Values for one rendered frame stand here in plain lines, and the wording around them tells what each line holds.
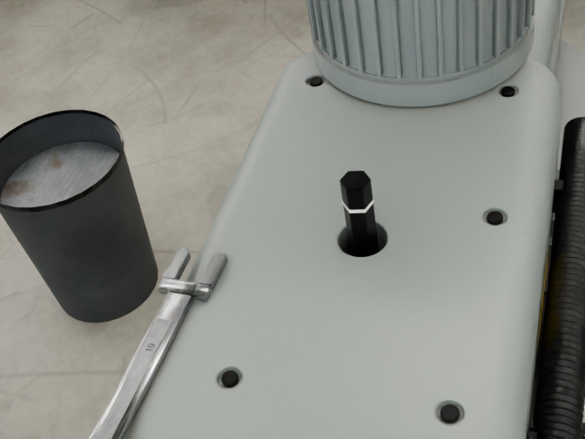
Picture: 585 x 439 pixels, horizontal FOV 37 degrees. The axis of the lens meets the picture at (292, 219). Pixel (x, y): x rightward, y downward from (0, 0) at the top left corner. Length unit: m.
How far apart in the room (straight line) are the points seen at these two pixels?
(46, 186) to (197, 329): 2.44
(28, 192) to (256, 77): 1.45
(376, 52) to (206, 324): 0.26
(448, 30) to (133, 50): 3.85
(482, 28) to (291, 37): 3.62
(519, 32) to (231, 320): 0.35
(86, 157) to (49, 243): 0.36
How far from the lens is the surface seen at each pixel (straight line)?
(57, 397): 3.10
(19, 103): 4.42
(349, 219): 0.63
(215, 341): 0.61
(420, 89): 0.74
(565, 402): 0.67
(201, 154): 3.75
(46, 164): 3.13
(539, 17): 1.12
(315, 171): 0.71
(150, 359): 0.61
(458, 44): 0.73
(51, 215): 2.81
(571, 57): 1.38
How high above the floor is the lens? 2.36
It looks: 45 degrees down
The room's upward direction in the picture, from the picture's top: 12 degrees counter-clockwise
